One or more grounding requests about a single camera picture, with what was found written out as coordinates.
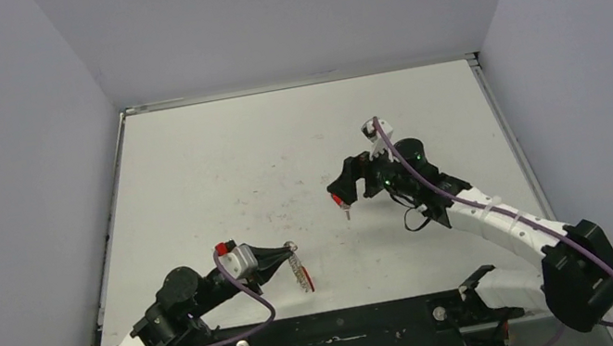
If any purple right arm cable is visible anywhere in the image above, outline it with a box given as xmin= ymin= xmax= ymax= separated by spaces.
xmin=371 ymin=77 xmax=613 ymax=346

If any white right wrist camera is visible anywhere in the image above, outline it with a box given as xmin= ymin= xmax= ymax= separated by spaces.
xmin=361 ymin=116 xmax=393 ymax=160

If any red tagged key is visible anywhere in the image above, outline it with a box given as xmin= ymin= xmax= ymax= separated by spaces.
xmin=330 ymin=194 xmax=351 ymax=221

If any large keyring with red grip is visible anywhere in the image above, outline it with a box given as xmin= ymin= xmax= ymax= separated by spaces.
xmin=284 ymin=241 xmax=315 ymax=293

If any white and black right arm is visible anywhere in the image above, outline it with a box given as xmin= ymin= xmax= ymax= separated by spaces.
xmin=327 ymin=138 xmax=613 ymax=333

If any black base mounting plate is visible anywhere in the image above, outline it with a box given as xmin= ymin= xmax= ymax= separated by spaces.
xmin=155 ymin=277 xmax=531 ymax=346

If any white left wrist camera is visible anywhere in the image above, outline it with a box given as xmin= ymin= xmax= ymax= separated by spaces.
xmin=214 ymin=240 xmax=258 ymax=280

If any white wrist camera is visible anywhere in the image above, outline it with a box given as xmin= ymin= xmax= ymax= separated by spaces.
xmin=361 ymin=116 xmax=393 ymax=160
xmin=214 ymin=240 xmax=258 ymax=280

